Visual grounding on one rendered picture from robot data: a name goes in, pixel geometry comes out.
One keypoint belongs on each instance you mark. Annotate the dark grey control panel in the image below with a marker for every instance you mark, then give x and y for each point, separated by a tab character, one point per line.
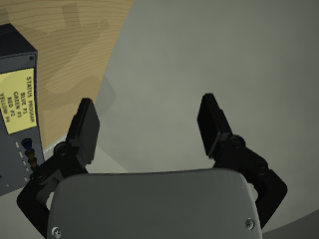
19	122

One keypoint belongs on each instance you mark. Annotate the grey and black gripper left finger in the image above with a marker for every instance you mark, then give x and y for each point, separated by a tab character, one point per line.
79	147

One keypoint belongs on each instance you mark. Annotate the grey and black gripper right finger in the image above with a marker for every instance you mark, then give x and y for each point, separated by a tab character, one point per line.
229	150

